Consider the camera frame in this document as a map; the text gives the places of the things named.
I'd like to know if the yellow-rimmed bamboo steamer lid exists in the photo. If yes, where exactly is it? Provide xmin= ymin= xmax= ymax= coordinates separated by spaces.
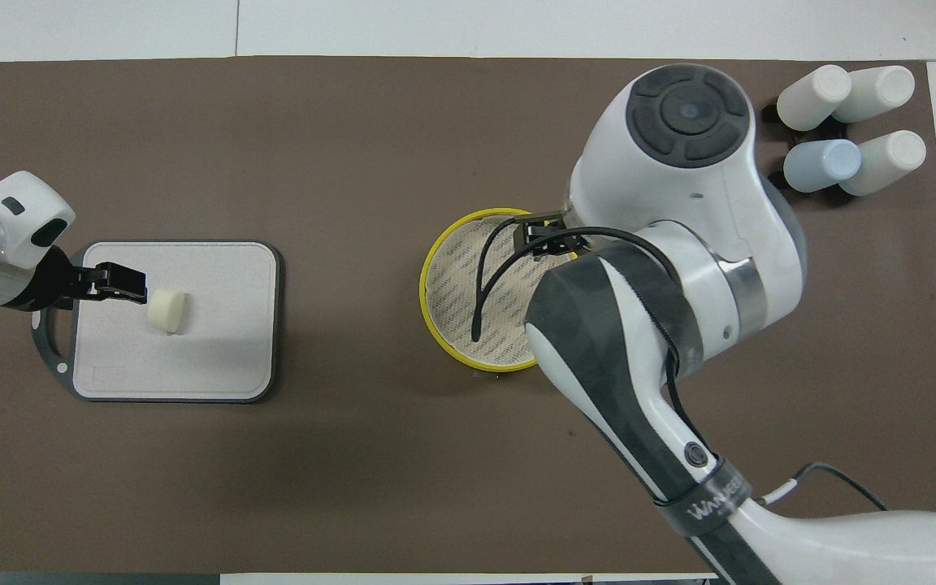
xmin=419 ymin=208 xmax=584 ymax=374

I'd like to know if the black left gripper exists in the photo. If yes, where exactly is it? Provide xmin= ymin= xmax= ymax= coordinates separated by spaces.
xmin=3 ymin=244 xmax=149 ymax=314

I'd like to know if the white steamed bun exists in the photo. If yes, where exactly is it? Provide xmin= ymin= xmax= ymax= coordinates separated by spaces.
xmin=149 ymin=289 xmax=189 ymax=336

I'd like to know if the light blue plastic cup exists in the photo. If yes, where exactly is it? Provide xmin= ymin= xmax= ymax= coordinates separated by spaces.
xmin=782 ymin=138 xmax=864 ymax=194

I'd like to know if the grey cutting board with handle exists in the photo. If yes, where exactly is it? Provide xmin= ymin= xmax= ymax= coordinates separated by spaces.
xmin=32 ymin=239 xmax=284 ymax=405

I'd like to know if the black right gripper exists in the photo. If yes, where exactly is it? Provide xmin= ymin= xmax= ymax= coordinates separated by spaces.
xmin=522 ymin=213 xmax=595 ymax=258

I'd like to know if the brown table mat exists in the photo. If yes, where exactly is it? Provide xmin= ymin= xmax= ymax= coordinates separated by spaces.
xmin=0 ymin=55 xmax=936 ymax=576

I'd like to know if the white plastic cup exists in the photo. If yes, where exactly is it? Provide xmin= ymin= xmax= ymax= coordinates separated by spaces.
xmin=776 ymin=64 xmax=853 ymax=132
xmin=834 ymin=65 xmax=917 ymax=125
xmin=838 ymin=130 xmax=928 ymax=197

